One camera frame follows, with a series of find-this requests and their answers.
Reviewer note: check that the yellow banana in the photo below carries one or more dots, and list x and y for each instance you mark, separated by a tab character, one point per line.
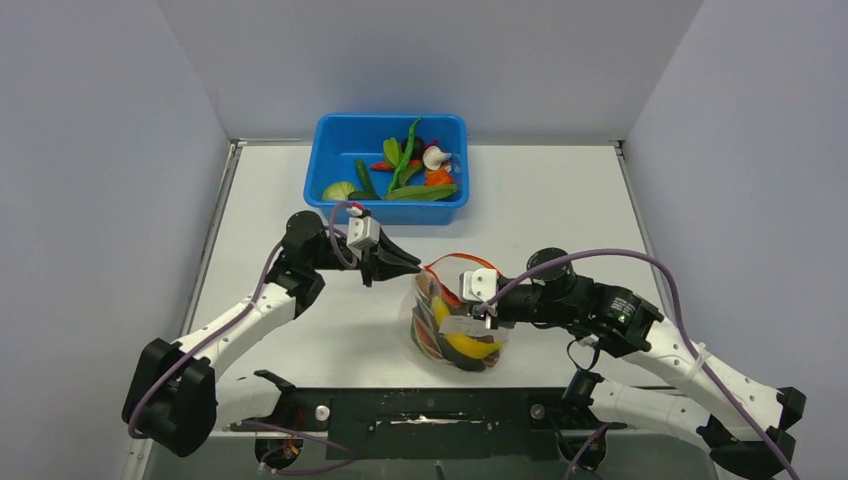
465	345

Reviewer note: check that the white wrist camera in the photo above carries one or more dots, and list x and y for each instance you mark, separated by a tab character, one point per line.
363	229
478	286

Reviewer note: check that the pale green cabbage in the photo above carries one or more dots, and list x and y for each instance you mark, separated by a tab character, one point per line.
339	191

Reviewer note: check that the red chili pepper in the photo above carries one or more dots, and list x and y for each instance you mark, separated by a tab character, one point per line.
384	166

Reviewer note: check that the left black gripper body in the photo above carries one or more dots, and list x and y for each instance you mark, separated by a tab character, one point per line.
371	267

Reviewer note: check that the flat green leaf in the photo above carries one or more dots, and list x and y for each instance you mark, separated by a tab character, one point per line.
421	192

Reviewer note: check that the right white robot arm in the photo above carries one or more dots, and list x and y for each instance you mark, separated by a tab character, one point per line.
743	425

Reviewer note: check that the grey fish piece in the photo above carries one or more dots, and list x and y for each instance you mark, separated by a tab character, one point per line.
464	362

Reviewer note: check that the upright green bean pod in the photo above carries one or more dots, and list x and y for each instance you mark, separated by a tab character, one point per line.
406	155

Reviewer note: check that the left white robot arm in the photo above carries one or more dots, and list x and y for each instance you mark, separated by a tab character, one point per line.
174	397

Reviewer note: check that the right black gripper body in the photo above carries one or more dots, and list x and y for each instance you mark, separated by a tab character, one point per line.
518	303

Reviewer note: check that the white mushroom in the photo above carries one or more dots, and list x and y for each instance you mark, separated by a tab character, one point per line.
434	157

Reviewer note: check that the orange carrot piece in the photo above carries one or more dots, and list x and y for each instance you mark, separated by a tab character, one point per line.
438	178

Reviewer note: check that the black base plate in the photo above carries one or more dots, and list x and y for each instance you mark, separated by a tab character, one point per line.
436	424

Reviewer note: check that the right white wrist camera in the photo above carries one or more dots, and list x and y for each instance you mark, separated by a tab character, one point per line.
478	286

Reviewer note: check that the blue plastic bin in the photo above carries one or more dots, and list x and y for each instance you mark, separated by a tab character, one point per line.
342	138

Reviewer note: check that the clear zip top bag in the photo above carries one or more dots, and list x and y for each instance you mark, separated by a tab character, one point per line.
446	271

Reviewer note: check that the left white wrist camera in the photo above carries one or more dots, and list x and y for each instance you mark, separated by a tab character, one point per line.
363	229

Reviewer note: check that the dark green cucumber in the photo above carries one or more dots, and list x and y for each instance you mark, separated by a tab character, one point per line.
368	190

